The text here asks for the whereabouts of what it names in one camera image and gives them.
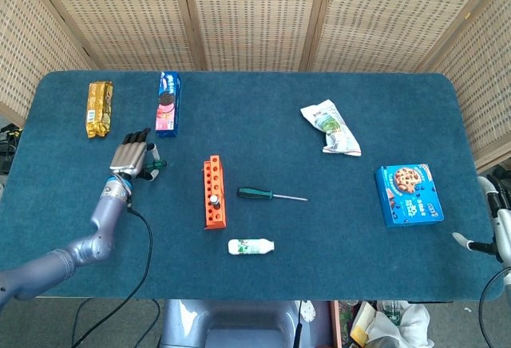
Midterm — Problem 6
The gold foil snack packet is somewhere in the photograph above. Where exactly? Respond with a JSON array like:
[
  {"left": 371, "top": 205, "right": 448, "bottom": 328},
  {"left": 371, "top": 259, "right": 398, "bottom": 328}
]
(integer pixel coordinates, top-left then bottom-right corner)
[{"left": 85, "top": 81, "right": 114, "bottom": 140}]

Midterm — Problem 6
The blue chocolate chip cookie box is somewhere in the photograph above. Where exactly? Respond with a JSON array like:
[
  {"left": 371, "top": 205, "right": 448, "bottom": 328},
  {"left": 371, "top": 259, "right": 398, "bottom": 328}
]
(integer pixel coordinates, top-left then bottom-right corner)
[{"left": 374, "top": 163, "right": 445, "bottom": 228}]

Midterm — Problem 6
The black left hand cable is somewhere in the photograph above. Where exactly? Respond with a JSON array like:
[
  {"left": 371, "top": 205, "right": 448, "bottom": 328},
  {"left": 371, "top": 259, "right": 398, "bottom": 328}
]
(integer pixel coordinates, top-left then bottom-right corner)
[{"left": 71, "top": 208, "right": 154, "bottom": 347}]

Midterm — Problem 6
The orange screwdriver holder block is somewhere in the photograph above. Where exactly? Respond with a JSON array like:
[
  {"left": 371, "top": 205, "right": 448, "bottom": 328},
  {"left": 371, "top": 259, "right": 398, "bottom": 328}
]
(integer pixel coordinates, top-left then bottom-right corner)
[{"left": 202, "top": 154, "right": 229, "bottom": 231}]

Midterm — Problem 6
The black right hand cable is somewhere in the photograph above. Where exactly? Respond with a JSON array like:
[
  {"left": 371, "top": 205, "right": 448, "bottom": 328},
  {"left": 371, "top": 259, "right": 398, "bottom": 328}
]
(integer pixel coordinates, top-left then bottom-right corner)
[{"left": 478, "top": 267, "right": 511, "bottom": 348}]

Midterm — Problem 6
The green label bottle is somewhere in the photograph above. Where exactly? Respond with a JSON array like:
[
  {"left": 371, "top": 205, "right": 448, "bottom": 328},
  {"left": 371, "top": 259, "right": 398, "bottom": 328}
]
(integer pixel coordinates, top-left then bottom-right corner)
[{"left": 382, "top": 300, "right": 404, "bottom": 327}]

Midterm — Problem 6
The crumpled white snack bag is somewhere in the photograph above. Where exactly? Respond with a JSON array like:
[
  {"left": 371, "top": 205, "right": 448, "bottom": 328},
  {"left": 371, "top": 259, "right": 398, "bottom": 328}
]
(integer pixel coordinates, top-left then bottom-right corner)
[{"left": 299, "top": 98, "right": 362, "bottom": 156}]

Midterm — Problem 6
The black floor cable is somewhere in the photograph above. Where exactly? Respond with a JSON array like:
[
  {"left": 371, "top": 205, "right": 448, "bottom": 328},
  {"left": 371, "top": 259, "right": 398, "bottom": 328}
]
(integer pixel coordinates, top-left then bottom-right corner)
[
  {"left": 134, "top": 299, "right": 161, "bottom": 348},
  {"left": 73, "top": 299, "right": 97, "bottom": 348}
]

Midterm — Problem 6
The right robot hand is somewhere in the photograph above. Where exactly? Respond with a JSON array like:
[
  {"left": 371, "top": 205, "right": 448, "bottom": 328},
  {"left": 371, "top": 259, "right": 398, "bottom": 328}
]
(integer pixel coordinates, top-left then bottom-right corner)
[{"left": 452, "top": 176, "right": 511, "bottom": 265}]

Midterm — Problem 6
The blue felt table cover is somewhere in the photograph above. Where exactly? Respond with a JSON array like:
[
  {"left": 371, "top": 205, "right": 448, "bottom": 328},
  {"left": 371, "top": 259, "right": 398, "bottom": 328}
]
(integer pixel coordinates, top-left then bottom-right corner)
[{"left": 0, "top": 69, "right": 505, "bottom": 302}]

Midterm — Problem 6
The white plastic bottle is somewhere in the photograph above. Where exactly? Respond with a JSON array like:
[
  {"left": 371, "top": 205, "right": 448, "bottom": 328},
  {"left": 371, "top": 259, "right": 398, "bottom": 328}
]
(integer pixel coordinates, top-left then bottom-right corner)
[{"left": 228, "top": 238, "right": 275, "bottom": 256}]

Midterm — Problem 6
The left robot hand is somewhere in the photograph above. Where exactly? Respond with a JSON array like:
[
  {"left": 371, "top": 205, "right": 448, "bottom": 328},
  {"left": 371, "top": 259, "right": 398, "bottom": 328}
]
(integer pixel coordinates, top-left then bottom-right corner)
[{"left": 109, "top": 128, "right": 161, "bottom": 184}]

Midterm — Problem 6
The white perforated plate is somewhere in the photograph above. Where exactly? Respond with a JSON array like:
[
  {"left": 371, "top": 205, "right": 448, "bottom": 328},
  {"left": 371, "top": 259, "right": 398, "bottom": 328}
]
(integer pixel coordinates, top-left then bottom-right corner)
[{"left": 299, "top": 299, "right": 316, "bottom": 323}]

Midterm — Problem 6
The yellow paper item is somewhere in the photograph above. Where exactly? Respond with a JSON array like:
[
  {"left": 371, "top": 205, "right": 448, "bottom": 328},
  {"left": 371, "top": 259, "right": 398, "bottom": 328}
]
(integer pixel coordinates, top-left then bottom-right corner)
[{"left": 350, "top": 326, "right": 368, "bottom": 347}]

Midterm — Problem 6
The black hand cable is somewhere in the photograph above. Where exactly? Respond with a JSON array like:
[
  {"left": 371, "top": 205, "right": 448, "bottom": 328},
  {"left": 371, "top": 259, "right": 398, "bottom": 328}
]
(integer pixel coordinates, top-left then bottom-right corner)
[
  {"left": 71, "top": 208, "right": 154, "bottom": 347},
  {"left": 478, "top": 267, "right": 511, "bottom": 348}
]

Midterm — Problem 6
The black floor object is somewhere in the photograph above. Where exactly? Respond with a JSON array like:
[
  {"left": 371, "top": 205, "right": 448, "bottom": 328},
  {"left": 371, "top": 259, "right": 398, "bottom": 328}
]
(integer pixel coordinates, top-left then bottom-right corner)
[{"left": 489, "top": 166, "right": 511, "bottom": 196}]

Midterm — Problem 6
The blue pink cookie box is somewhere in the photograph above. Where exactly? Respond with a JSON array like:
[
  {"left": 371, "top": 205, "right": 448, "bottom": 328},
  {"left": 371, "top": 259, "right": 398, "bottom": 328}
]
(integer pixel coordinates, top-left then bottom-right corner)
[{"left": 154, "top": 71, "right": 183, "bottom": 138}]

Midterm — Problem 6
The woven folding screen panel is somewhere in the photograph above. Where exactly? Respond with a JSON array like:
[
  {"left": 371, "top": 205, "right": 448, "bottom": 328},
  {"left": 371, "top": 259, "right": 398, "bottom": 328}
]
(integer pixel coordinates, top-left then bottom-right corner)
[
  {"left": 414, "top": 0, "right": 511, "bottom": 173},
  {"left": 305, "top": 0, "right": 502, "bottom": 73},
  {"left": 0, "top": 0, "right": 97, "bottom": 128},
  {"left": 179, "top": 0, "right": 332, "bottom": 72},
  {"left": 26, "top": 0, "right": 207, "bottom": 72}
]

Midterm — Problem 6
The large green black screwdriver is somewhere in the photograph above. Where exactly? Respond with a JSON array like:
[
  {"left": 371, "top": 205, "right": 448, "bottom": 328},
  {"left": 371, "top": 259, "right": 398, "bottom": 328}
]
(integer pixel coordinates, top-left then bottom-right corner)
[{"left": 236, "top": 187, "right": 309, "bottom": 203}]

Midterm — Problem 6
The white plastic bag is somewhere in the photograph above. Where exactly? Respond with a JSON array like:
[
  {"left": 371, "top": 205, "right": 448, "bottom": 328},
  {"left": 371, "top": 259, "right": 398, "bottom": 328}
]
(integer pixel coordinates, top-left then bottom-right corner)
[{"left": 361, "top": 302, "right": 435, "bottom": 348}]

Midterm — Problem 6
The black cable clutter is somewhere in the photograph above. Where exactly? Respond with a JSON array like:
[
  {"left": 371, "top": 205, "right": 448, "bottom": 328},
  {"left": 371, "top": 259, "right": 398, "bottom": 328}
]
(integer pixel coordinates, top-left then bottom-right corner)
[{"left": 0, "top": 123, "right": 22, "bottom": 174}]

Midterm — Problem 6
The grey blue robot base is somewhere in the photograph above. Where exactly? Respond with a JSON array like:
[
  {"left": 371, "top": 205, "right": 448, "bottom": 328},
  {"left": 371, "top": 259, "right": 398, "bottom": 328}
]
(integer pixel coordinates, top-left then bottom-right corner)
[{"left": 159, "top": 299, "right": 301, "bottom": 348}]

